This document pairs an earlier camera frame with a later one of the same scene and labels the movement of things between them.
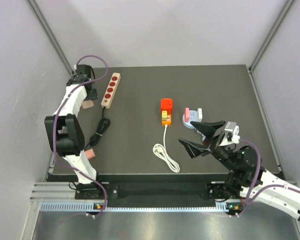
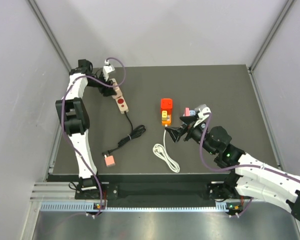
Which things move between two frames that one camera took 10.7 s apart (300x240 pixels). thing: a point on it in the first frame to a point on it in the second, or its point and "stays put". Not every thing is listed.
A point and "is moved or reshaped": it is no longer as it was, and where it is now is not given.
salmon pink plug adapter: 90,153 is moved or reshaped
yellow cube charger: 164,115 stays put
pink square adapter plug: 187,114 stays put
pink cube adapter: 87,104 to 117,89
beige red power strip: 110,90 to 119,98
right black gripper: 211,144 to 176,132
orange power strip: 169,115 stays put
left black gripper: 93,95 to 106,91
